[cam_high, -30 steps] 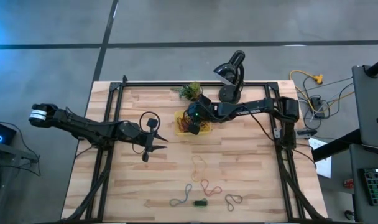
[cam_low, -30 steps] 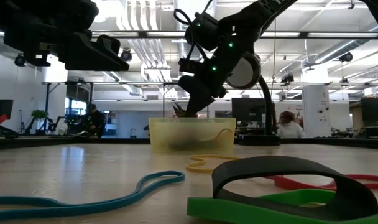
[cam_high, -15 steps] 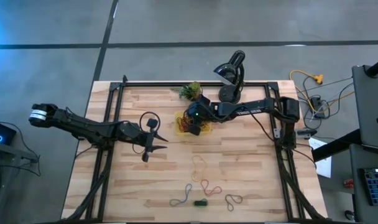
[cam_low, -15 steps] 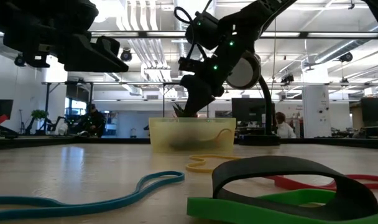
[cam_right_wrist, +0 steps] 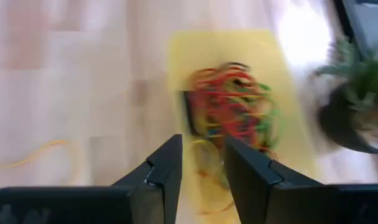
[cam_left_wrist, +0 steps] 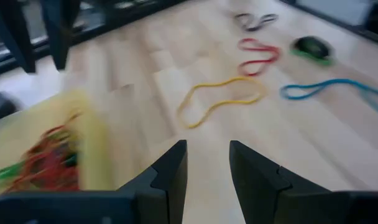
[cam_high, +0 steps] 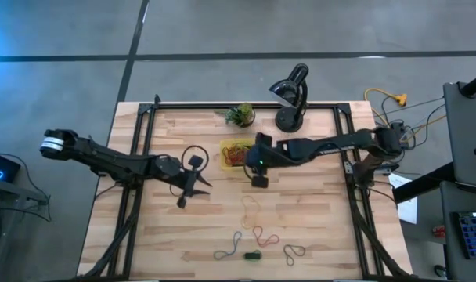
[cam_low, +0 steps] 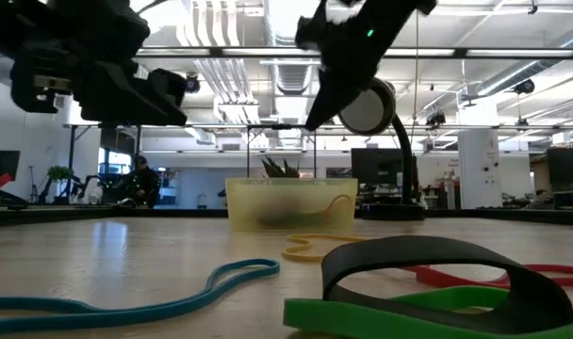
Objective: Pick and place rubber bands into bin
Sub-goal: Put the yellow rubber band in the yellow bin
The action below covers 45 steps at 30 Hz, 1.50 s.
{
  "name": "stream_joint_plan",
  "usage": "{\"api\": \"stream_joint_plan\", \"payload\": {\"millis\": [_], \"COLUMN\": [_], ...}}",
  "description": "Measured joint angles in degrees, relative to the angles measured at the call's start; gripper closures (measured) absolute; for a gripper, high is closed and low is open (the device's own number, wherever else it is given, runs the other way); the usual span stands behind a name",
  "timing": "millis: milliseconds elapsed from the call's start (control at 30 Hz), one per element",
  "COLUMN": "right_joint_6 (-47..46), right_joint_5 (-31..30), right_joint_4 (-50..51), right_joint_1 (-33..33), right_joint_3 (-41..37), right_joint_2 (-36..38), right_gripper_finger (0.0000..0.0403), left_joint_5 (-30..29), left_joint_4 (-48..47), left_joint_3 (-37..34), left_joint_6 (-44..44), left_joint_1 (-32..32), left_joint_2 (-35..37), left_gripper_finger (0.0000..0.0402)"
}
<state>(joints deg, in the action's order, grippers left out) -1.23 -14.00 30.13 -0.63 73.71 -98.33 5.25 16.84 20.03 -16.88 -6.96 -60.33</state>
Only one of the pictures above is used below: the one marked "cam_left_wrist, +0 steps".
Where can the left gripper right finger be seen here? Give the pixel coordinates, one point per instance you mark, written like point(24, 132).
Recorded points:
point(263, 196)

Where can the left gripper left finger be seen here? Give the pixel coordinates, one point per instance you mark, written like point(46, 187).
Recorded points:
point(158, 199)

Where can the yellow rubber band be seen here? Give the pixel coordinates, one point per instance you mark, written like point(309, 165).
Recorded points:
point(235, 101)

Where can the red rubber band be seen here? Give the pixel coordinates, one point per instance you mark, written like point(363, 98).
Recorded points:
point(263, 48)
point(49, 168)

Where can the blue rubber band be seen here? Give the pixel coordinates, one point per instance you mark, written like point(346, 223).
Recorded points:
point(341, 81)

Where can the green wide rubber band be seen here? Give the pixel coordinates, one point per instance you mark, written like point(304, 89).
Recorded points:
point(319, 61)

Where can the black wide rubber band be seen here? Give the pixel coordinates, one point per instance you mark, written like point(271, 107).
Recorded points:
point(311, 46)

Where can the dark grey rubber band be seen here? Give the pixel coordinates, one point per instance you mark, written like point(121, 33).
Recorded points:
point(252, 29)

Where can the yellow plastic bin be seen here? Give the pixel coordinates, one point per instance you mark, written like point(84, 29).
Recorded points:
point(92, 149)

